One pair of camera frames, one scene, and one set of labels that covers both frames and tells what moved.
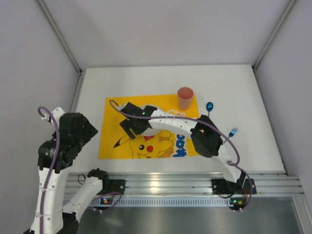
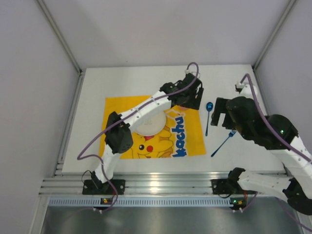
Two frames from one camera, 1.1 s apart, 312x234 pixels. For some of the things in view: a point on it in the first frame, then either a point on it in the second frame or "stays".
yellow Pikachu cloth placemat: (116, 143) stays
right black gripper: (130, 125) to (222, 112)
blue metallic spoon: (209, 107) stays
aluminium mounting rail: (188, 183) stays
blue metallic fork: (232, 133) stays
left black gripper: (88, 129) to (195, 98)
